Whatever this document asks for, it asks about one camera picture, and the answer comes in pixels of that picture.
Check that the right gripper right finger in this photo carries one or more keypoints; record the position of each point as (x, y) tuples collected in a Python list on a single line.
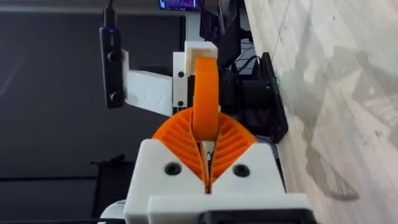
[(248, 177)]

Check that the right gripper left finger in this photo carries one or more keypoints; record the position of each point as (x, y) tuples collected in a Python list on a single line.
[(161, 180)]

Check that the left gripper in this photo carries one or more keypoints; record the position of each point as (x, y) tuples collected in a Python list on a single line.
[(149, 90)]

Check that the black chair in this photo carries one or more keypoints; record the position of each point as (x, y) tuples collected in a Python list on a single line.
[(112, 183)]

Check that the black upright wrist plate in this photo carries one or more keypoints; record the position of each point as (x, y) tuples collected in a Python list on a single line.
[(278, 124)]

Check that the computer monitor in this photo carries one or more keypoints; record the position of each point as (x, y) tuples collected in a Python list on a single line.
[(178, 4)]

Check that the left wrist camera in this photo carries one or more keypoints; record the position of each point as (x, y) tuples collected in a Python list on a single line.
[(112, 68)]

